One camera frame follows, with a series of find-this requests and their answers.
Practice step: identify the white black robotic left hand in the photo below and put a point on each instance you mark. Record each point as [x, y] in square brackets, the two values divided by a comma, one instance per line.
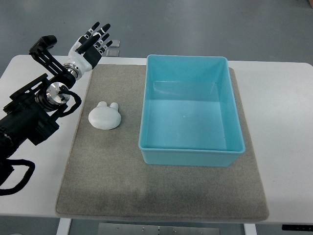
[88, 50]

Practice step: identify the white rabbit toy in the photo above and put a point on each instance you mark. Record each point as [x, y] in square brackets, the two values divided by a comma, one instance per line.
[104, 116]

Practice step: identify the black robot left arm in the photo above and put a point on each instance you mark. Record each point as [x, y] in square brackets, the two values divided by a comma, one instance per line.
[34, 110]

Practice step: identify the blue plastic box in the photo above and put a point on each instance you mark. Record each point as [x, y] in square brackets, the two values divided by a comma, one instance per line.
[189, 113]

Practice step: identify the lower floor socket plate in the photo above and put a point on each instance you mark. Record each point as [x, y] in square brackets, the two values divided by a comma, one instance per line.
[112, 53]

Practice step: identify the floor socket plate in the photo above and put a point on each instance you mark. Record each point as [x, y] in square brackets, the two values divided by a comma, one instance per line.
[112, 53]
[115, 44]

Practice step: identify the upper floor socket plate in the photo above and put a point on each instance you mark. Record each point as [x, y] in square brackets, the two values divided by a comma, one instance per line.
[115, 44]

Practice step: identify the grey felt mat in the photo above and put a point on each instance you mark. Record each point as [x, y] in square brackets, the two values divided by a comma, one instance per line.
[106, 176]

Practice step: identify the white left table leg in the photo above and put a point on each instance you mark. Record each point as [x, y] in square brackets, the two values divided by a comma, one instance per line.
[64, 226]

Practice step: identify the white table leg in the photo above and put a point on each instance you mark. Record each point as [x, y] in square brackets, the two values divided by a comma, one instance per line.
[64, 226]
[250, 229]

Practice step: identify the white right table leg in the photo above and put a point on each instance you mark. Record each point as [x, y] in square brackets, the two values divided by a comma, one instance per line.
[250, 229]

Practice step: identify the black table control panel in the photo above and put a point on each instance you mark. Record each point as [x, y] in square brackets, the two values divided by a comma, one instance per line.
[293, 227]

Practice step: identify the grey metal base plate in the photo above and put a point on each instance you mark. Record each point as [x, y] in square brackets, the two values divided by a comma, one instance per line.
[128, 229]

